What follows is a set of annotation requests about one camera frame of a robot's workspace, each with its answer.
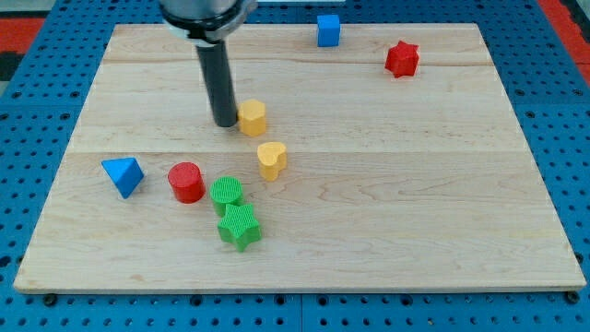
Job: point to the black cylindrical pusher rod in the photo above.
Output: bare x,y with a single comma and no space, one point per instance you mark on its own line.
215,69

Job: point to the yellow hexagon block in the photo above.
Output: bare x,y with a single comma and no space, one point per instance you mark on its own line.
252,117

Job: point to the yellow heart block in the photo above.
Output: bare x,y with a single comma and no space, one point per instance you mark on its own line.
272,159

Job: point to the blue cube block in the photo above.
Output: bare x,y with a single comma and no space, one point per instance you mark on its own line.
328,30

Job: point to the red cylinder block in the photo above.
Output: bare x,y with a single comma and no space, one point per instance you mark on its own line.
186,181

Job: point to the green cylinder block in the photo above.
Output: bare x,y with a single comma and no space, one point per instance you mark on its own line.
226,190

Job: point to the blue triangle block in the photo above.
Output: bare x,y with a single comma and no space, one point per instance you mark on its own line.
125,174

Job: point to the green star block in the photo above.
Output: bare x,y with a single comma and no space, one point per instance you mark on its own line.
239,226

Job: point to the red star block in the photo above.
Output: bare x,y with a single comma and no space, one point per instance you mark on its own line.
402,60

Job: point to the wooden board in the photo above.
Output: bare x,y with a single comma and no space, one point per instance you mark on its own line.
392,185

